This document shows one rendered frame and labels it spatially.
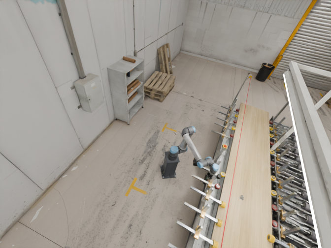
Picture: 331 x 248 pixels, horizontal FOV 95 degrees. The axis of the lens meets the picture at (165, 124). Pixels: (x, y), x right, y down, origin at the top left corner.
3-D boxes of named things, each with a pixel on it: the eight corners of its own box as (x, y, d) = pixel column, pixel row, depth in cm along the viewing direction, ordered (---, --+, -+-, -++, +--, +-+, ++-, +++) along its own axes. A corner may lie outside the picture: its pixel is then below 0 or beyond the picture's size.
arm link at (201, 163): (179, 127, 237) (201, 167, 202) (186, 125, 241) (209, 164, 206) (178, 131, 246) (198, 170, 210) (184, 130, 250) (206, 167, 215)
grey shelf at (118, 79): (115, 119, 433) (106, 67, 324) (131, 103, 495) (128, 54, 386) (128, 125, 425) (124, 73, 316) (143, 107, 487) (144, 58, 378)
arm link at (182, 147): (175, 148, 299) (185, 125, 242) (182, 146, 305) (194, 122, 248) (179, 155, 291) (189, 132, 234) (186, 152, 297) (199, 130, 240)
